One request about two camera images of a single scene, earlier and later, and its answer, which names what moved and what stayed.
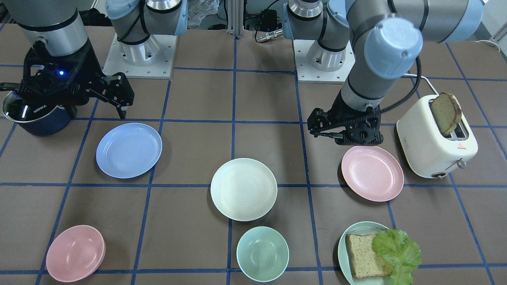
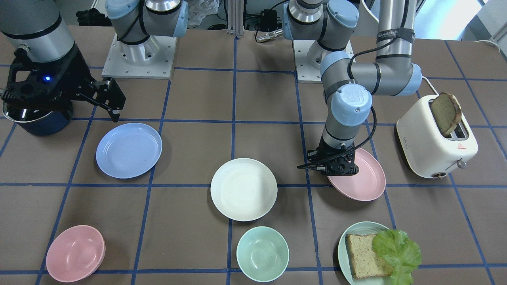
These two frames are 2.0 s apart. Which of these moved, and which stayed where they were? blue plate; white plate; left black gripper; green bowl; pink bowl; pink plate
Moved: left black gripper; pink plate
Stayed: green bowl; blue plate; pink bowl; white plate
